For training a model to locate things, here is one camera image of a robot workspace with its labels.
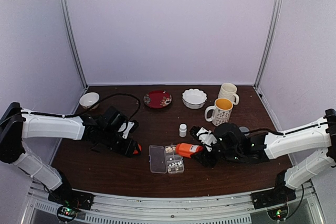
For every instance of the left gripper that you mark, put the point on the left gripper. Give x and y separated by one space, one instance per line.
128 149

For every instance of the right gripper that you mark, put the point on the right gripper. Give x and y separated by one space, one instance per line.
204 158

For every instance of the orange bottle cap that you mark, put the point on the orange bottle cap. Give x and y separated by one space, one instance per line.
137 150

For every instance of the orange pill bottle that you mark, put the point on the orange pill bottle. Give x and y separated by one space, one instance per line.
186 150

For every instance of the clear plastic pill organizer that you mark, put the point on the clear plastic pill organizer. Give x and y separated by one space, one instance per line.
158 159

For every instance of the small white pill bottle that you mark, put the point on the small white pill bottle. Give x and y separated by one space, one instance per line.
182 130

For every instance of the amber bottle grey cap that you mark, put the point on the amber bottle grey cap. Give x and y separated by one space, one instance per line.
244 129

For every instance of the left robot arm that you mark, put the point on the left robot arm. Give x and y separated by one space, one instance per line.
110 129

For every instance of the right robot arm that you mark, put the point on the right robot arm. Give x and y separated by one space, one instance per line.
229 143

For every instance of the small pills in organizer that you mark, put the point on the small pills in organizer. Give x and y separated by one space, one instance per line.
175 168

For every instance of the white round pills in organizer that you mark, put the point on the white round pills in organizer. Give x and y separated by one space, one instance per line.
175 159

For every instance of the white floral mug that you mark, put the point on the white floral mug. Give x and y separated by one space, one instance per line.
220 112

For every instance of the red floral plate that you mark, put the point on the red floral plate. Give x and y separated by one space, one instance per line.
157 99

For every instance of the white ceramic bowl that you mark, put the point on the white ceramic bowl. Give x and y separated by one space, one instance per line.
89 99

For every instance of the white scalloped bowl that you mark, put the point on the white scalloped bowl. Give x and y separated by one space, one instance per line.
194 98

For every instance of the cream ribbed mug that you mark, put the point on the cream ribbed mug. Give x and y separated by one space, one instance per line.
229 91

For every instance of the right round circuit board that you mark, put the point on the right round circuit board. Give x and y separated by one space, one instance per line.
278 214

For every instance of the round circuit board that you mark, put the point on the round circuit board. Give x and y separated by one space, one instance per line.
66 214
278 214

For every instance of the left round circuit board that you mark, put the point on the left round circuit board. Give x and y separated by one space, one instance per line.
66 214

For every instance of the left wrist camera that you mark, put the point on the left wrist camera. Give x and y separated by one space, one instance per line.
127 128

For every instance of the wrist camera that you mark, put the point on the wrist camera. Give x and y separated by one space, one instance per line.
127 128
204 136

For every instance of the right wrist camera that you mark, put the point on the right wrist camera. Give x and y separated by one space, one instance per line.
204 136

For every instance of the front aluminium rail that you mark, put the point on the front aluminium rail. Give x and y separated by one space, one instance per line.
234 208

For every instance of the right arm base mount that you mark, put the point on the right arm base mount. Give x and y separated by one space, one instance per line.
280 194

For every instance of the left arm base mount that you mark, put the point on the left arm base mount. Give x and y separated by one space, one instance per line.
68 197

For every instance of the right aluminium frame post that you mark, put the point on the right aluminium frame post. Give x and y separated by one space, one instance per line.
276 10

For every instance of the aluminium frame post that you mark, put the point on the aluminium frame post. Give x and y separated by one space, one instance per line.
276 10
72 43

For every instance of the left aluminium frame post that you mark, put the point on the left aluminium frame post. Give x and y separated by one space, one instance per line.
72 43

